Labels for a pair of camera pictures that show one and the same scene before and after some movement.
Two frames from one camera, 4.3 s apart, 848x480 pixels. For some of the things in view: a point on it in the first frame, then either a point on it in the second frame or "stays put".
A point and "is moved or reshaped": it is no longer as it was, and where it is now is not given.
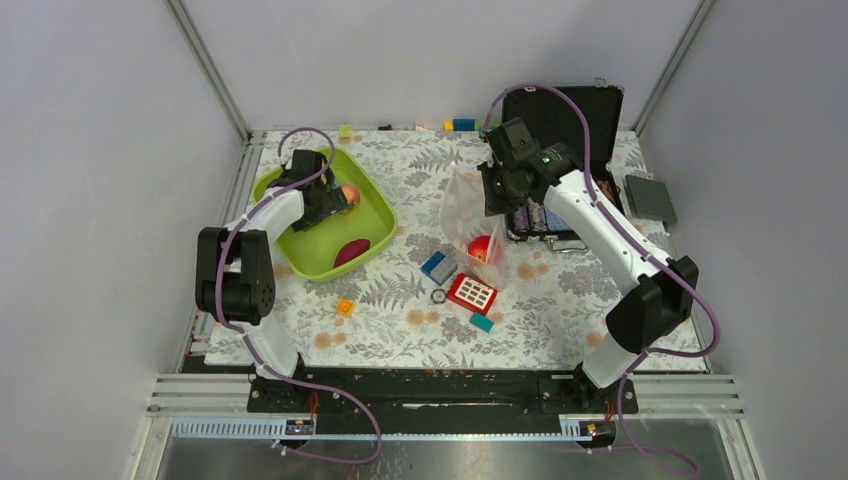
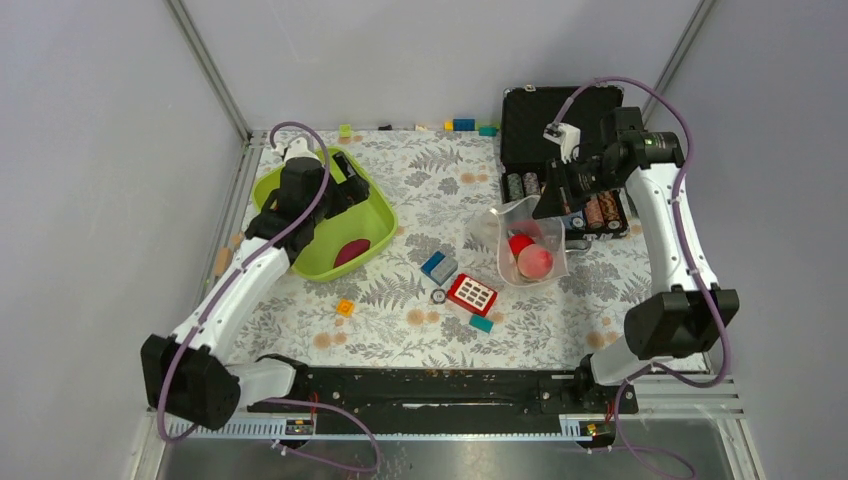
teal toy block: x=481 y=322 stays put
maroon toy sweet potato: x=351 y=249 stays put
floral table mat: x=450 y=290 stays put
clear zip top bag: x=477 y=235 -> x=528 y=248
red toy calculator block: x=472 y=294 stays put
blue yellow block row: x=460 y=125 stays put
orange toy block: x=345 y=307 stays put
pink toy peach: x=351 y=194 is moved or reshaped
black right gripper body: x=500 y=191 -> x=587 y=178
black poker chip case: x=554 y=120 stays put
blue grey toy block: x=438 y=268 stays put
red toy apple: x=478 y=247 -> x=518 y=242
